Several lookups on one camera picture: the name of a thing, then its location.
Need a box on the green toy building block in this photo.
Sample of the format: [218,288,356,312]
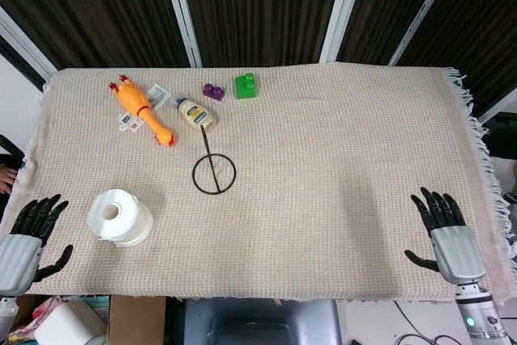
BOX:
[234,72,259,100]

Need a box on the beige woven tablecloth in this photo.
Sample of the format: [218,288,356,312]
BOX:
[0,61,517,306]

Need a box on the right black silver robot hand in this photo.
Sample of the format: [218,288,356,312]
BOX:
[404,187,487,284]

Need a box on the white partition frame post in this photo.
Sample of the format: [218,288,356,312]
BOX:
[318,0,368,64]
[389,0,457,66]
[0,7,57,79]

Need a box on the black holder rod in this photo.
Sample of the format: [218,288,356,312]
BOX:
[159,0,203,68]

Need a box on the black chair armrest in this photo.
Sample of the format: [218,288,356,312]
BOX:
[0,134,25,168]

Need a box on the mayonnaise squeeze bottle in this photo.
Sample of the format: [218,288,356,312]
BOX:
[172,96,218,133]

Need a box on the white plastic container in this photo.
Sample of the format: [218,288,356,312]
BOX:
[34,302,107,345]

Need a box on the purple toy building block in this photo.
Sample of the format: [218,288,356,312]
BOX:
[202,82,226,102]

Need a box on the red plastic bag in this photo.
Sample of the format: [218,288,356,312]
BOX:
[7,296,61,338]

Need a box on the black wire ring stand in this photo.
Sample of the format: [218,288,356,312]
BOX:
[191,128,237,194]

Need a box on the brown cardboard box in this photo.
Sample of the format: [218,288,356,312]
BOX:
[108,295,167,345]

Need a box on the bare person hand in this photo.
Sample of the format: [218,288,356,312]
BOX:
[0,166,18,196]

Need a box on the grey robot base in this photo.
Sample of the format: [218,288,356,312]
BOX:
[183,297,343,345]

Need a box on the black floor cable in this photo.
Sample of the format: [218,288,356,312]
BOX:
[393,300,461,345]

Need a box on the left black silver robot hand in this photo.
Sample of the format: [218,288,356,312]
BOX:
[0,193,74,297]

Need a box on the white tag with red mark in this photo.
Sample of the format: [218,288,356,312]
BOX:
[117,111,145,133]

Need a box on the orange rubber chicken toy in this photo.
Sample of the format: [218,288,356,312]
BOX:
[107,74,178,148]

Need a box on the white toilet paper roll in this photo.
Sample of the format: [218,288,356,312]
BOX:
[86,188,155,248]

